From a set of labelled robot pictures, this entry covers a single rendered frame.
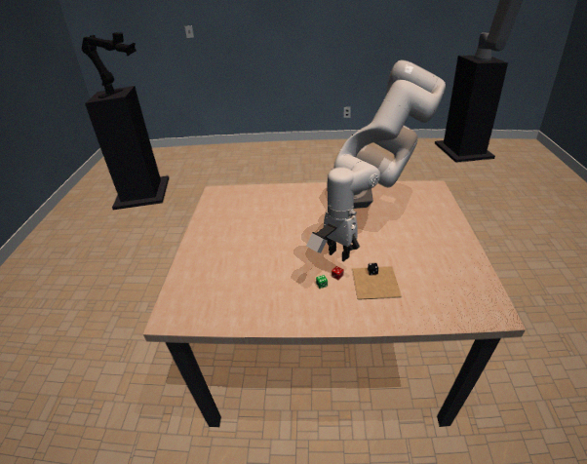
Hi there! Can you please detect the green die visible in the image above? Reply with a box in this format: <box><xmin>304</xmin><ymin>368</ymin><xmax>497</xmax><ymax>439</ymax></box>
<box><xmin>316</xmin><ymin>275</ymin><xmax>328</xmax><ymax>289</ymax></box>

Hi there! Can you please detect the red die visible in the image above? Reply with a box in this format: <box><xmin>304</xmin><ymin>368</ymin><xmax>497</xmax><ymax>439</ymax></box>
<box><xmin>332</xmin><ymin>266</ymin><xmax>343</xmax><ymax>280</ymax></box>

